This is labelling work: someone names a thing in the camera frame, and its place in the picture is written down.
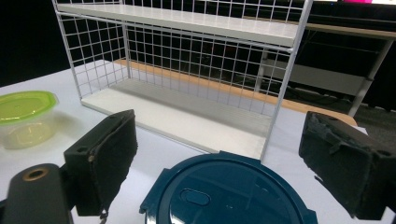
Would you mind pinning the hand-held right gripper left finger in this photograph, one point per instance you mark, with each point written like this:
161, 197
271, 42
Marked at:
102, 161

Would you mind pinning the yellow-green plastic bowl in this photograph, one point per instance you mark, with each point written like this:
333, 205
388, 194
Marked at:
21, 107

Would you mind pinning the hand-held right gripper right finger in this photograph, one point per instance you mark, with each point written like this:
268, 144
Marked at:
348, 165

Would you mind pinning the white-legged desk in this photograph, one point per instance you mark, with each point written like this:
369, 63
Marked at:
323, 79

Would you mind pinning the glass container with blue lid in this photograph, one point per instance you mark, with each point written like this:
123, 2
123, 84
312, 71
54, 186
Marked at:
224, 186

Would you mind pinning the white table cover sheet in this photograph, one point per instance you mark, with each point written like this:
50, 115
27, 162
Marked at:
155, 152

